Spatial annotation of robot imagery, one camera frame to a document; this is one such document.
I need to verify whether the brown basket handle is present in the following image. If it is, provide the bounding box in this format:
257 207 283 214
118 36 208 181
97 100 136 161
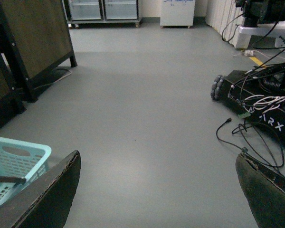
0 176 27 184

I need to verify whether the glass door refrigerator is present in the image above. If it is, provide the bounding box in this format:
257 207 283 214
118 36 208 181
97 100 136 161
62 0 142 29

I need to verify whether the black loose floor cable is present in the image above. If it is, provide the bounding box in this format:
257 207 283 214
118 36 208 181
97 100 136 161
216 118 285 174

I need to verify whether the white chest freezer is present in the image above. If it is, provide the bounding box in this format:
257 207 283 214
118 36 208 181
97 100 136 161
160 0 196 28

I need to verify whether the white folding partition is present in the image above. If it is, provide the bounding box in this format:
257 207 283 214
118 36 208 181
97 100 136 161
205 0 244 49

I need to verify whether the white coiled cable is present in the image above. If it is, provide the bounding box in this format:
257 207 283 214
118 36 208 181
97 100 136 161
242 95 285 113

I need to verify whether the light blue plastic basket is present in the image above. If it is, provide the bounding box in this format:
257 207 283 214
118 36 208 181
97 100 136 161
0 137 52 205

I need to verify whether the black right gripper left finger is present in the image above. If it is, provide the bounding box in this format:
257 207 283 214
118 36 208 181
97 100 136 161
0 150 81 228

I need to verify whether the white power strip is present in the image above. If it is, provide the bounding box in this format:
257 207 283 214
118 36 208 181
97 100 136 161
233 49 276 59

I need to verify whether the grey omni wheel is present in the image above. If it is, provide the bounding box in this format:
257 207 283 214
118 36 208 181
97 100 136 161
210 75 224 101

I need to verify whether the white machine base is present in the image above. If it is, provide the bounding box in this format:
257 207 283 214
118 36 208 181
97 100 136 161
233 22 285 49

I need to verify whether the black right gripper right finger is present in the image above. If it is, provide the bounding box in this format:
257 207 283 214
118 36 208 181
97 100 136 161
235 153 285 228

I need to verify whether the dark wooden display stand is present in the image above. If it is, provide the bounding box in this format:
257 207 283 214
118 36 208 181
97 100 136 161
0 0 77 128

